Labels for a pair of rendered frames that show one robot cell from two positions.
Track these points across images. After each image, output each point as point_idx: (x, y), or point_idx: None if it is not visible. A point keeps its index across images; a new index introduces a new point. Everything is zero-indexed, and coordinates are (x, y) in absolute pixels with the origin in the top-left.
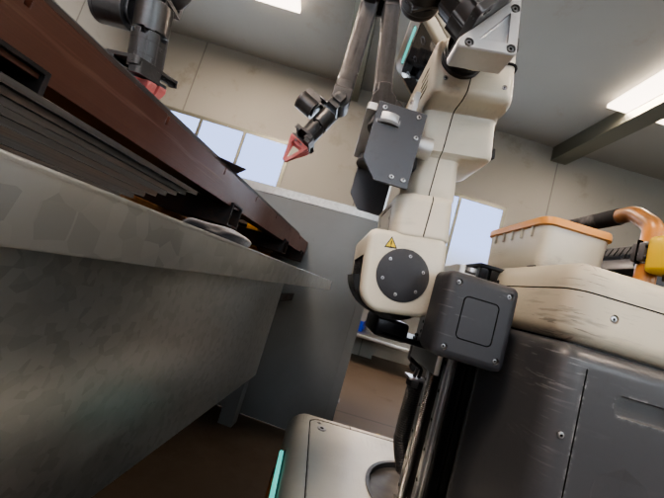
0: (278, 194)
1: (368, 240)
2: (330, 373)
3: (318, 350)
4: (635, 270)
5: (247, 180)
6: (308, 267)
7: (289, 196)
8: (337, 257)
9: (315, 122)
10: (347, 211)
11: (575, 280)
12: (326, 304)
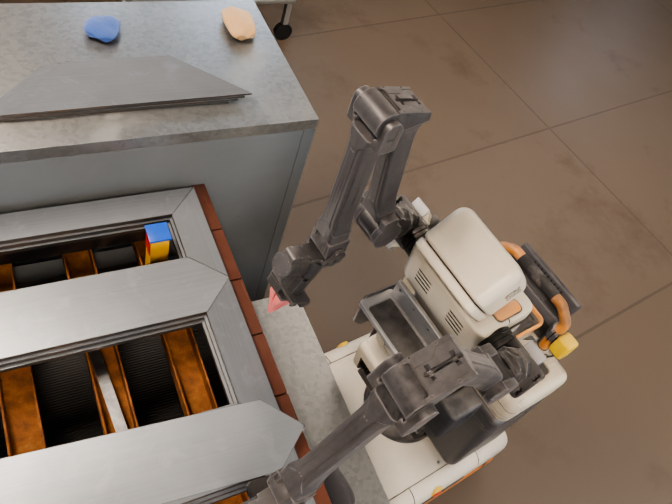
0: (133, 147)
1: None
2: (259, 265)
3: (242, 257)
4: (545, 340)
5: (64, 147)
6: (212, 204)
7: (154, 144)
8: (249, 182)
9: (307, 282)
10: (255, 133)
11: (511, 410)
12: (244, 225)
